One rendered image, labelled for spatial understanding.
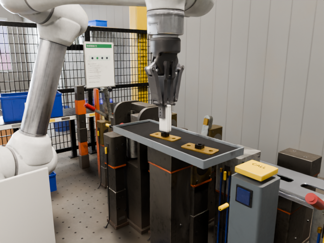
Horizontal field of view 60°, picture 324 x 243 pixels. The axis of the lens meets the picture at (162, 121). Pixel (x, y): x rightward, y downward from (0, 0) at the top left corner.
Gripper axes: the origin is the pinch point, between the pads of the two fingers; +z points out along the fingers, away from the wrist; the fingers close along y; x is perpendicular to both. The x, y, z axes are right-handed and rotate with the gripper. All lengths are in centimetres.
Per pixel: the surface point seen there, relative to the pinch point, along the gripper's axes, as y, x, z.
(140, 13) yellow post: -100, -112, -45
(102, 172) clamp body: -26, -65, 43
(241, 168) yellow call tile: 6.0, 24.9, 5.3
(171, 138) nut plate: 0.6, 2.7, 5.0
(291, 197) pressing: -21.0, 27.4, 21.7
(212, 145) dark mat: -2.5, 13.0, 5.3
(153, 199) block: 2.2, -2.3, 23.6
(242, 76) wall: -223, -87, 7
